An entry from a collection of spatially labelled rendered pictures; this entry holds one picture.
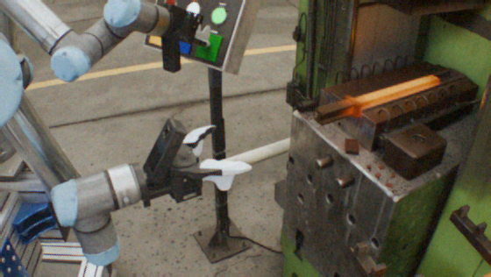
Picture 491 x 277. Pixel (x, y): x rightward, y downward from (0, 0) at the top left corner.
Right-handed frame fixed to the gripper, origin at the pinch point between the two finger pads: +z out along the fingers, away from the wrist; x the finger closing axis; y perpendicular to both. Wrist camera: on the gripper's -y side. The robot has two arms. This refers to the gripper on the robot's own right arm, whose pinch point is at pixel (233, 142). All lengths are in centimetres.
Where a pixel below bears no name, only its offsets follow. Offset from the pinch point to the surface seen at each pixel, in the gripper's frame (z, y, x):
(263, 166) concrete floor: 67, 100, -96
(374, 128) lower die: 30.6, 2.1, 7.4
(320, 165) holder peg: 20.9, 12.1, 2.1
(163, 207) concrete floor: 6, 100, -92
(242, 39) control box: 23.8, -2.6, -40.4
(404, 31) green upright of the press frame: 67, -6, -19
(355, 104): 29.3, -1.3, 1.7
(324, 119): 21.7, 1.0, 0.6
